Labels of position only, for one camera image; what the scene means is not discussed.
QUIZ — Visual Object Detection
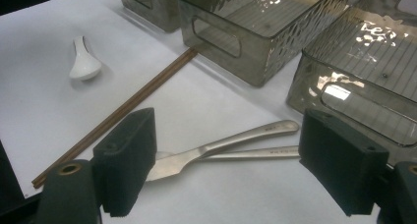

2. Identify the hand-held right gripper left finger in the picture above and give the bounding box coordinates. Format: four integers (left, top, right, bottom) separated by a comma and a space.
33, 107, 156, 224

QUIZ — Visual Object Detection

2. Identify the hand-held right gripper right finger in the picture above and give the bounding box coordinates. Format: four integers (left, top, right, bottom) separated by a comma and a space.
298, 108, 417, 224

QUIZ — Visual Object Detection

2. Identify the metal fork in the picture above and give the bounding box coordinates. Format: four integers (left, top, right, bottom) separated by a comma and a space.
155, 144, 301, 163

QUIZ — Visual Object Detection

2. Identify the white ceramic spoon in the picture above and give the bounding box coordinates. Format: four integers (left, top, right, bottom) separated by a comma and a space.
68, 35, 103, 82

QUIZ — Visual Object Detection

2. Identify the smoky clear plastic bin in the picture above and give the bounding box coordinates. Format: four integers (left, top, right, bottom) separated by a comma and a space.
175, 0, 355, 88
286, 0, 417, 168
117, 0, 185, 33

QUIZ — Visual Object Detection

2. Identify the metal table knife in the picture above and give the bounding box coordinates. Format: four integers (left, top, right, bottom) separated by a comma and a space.
146, 119, 301, 183

